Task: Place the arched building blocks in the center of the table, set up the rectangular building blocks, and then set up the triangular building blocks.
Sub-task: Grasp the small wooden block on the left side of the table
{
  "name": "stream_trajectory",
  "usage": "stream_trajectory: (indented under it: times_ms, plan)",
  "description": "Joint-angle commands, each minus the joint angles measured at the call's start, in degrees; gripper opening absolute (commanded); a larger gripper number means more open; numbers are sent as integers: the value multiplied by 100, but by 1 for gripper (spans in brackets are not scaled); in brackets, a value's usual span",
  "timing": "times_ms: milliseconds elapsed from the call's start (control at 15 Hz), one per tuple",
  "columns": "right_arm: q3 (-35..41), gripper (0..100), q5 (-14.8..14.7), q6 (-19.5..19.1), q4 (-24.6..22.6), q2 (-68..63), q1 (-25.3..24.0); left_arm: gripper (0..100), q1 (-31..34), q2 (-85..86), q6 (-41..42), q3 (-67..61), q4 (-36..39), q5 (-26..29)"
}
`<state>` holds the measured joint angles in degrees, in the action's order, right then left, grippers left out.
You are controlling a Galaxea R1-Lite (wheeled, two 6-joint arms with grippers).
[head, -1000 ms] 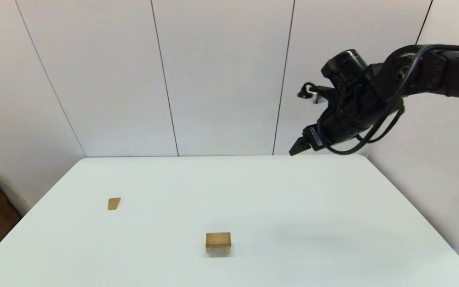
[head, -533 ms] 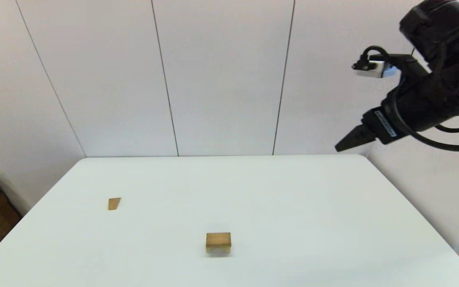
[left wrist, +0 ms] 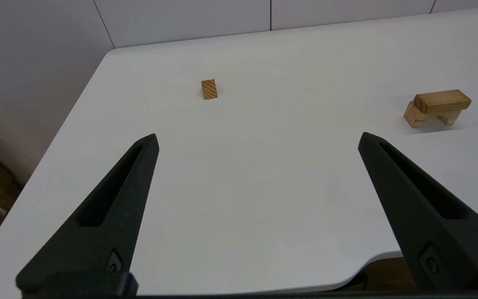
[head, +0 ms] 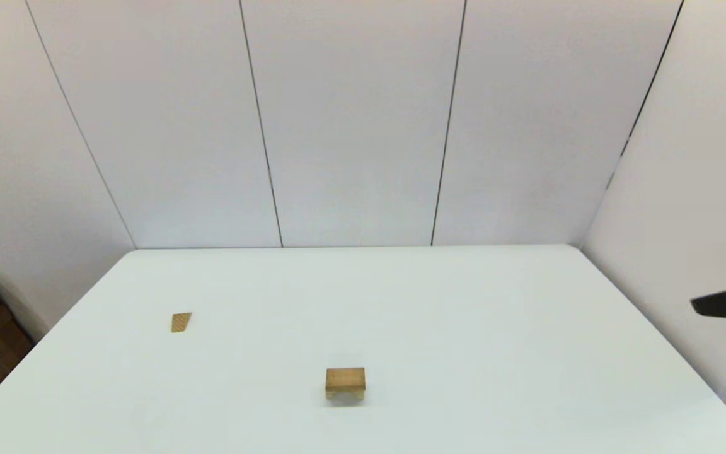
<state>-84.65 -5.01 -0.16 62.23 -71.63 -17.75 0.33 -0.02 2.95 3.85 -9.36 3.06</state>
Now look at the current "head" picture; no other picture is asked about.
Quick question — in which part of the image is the rectangular wooden building block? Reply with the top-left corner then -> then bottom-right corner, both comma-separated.
326,368 -> 366,392

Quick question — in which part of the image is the arched wooden building block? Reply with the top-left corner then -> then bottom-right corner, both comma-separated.
326,386 -> 365,405

